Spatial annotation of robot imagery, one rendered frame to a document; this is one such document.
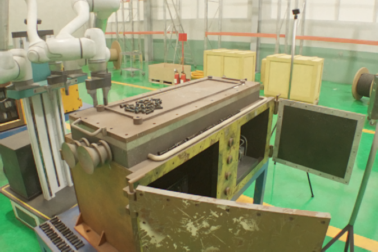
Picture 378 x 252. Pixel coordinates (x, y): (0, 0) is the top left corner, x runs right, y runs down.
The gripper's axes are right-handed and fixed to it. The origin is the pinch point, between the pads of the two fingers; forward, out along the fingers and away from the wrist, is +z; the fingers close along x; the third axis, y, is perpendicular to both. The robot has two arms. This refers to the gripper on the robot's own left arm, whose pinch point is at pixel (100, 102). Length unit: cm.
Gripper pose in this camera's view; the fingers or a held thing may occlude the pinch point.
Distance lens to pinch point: 141.0
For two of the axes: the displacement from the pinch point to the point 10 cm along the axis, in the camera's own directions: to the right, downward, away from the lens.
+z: 0.0, 9.5, 3.1
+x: -6.1, 2.5, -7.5
